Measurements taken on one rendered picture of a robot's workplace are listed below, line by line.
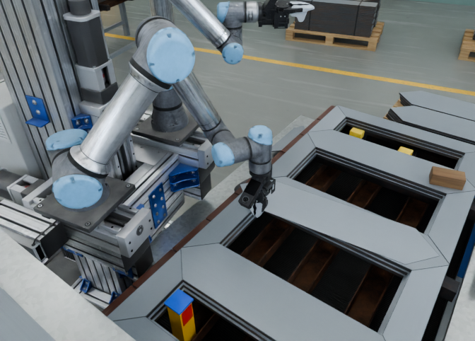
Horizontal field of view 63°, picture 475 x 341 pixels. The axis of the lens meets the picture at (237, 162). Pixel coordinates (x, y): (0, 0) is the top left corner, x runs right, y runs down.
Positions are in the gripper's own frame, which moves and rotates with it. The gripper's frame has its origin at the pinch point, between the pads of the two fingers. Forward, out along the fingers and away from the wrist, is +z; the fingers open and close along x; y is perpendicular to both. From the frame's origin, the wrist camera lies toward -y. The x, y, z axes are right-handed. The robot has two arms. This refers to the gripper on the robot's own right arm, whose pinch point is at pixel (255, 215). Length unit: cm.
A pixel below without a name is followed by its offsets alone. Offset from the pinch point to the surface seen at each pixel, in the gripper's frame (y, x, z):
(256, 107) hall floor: 201, 133, 86
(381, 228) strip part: 21.0, -39.0, 0.8
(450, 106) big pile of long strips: 129, -38, 1
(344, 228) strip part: 13.6, -28.5, 0.8
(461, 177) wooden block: 60, -56, -4
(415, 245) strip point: 20, -51, 1
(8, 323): -77, 13, -21
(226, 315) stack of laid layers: -36.2, -14.4, 3.0
